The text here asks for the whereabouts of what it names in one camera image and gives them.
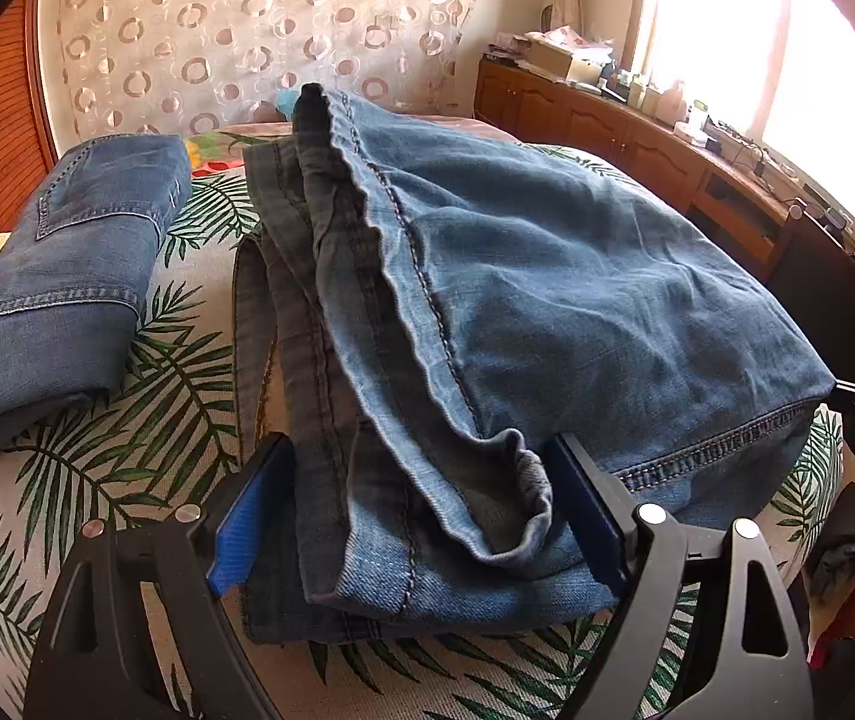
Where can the black chair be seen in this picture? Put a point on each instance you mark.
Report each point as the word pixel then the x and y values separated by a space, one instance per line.
pixel 840 300

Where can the dark cloth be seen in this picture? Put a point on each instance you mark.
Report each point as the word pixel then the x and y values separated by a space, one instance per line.
pixel 847 540

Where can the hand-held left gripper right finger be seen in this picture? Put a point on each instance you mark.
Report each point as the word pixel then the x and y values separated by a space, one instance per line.
pixel 592 510

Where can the pink box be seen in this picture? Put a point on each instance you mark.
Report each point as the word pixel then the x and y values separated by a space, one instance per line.
pixel 508 47

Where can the green leaf print bedsheet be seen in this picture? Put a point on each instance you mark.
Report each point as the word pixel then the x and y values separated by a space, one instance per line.
pixel 135 405

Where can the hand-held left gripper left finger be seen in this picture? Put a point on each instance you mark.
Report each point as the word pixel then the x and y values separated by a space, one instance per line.
pixel 243 532

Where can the brown wooden cabinet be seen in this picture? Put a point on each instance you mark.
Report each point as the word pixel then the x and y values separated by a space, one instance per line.
pixel 585 120

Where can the bright window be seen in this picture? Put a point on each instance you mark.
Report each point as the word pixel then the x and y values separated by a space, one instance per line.
pixel 712 30

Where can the sheer circle pattern curtain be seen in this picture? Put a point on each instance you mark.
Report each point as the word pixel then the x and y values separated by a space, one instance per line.
pixel 210 30

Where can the floral plush blanket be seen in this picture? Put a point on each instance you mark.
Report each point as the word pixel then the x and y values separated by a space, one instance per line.
pixel 206 154

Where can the light blue denim pants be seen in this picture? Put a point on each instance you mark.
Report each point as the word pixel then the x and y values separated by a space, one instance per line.
pixel 547 300

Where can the folded blue denim pants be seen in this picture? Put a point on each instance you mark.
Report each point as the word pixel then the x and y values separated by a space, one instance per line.
pixel 60 277

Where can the brown wooden wardrobe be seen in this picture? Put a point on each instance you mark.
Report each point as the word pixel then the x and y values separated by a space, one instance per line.
pixel 0 135

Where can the large cardboard box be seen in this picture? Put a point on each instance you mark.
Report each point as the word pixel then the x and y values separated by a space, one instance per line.
pixel 555 56

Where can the white plastic container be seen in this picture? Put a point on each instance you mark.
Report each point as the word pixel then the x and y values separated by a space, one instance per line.
pixel 681 105

